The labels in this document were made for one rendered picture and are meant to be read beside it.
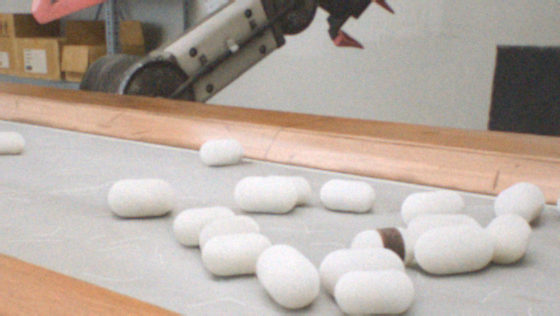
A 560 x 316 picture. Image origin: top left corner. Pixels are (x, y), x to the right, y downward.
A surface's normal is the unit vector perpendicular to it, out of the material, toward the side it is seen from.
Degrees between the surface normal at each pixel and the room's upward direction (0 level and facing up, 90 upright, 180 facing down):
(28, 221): 0
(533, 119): 86
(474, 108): 90
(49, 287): 0
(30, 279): 0
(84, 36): 105
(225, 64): 90
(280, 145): 45
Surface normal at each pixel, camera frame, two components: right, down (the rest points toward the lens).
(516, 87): -0.68, 0.11
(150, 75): 0.61, 0.18
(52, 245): 0.00, -0.97
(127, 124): -0.45, -0.55
